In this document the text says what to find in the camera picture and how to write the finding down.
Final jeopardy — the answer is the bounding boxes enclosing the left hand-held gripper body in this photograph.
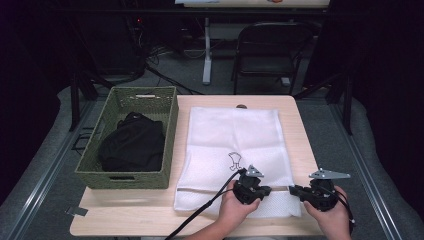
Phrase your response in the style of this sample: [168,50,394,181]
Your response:
[232,164,265,205]

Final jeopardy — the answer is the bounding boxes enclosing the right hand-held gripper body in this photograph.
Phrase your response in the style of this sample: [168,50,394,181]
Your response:
[301,168,351,212]

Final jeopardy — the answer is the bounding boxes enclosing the white mesh laundry bag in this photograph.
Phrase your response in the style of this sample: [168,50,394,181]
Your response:
[173,106,303,219]

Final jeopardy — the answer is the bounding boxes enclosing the black garment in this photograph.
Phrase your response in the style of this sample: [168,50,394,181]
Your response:
[98,111,167,173]

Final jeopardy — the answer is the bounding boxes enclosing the green woven basket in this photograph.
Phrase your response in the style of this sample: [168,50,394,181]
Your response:
[74,85,180,190]

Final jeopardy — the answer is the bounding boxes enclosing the person's right hand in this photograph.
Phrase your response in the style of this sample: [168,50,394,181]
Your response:
[303,186,353,236]

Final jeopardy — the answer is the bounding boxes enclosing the person's left hand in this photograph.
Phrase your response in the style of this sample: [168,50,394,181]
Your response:
[217,189,262,231]

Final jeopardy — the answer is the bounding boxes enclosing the black metal stand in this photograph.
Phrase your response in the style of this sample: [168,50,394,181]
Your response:
[293,71,355,136]
[68,71,101,132]

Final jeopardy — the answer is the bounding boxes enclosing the black folding chair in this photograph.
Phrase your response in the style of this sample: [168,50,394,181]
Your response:
[231,21,314,96]

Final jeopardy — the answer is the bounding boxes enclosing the white background desk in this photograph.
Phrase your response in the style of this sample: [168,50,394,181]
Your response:
[174,0,331,86]

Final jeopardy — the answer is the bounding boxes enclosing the grey tape piece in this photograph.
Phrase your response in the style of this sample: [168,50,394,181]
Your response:
[65,206,89,217]

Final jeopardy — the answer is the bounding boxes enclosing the right hand-held gripper black cable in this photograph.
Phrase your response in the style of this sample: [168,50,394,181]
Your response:
[333,189,355,234]

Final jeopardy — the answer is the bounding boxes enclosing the hand-held gripper black cable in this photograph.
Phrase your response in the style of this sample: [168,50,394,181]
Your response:
[164,169,248,240]
[333,189,355,234]

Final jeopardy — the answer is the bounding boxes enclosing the left hand-held gripper black cable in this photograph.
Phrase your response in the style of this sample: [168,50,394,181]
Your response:
[164,169,248,240]

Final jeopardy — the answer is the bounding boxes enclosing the metal floor rail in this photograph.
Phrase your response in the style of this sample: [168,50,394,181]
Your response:
[328,99,405,240]
[6,99,98,240]

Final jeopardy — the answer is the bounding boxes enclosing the black floor cables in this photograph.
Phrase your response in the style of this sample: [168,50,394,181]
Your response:
[143,43,205,96]

